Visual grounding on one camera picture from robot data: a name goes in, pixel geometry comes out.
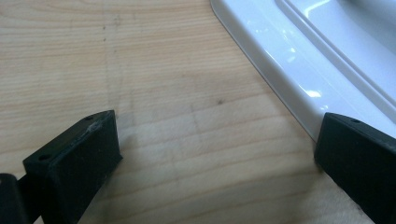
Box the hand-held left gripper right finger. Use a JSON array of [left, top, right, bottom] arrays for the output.
[[313, 112, 396, 224]]

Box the white container lid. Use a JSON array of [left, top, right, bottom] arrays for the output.
[[210, 0, 396, 143]]

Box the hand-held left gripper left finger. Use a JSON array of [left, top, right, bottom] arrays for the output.
[[21, 109, 123, 224]]

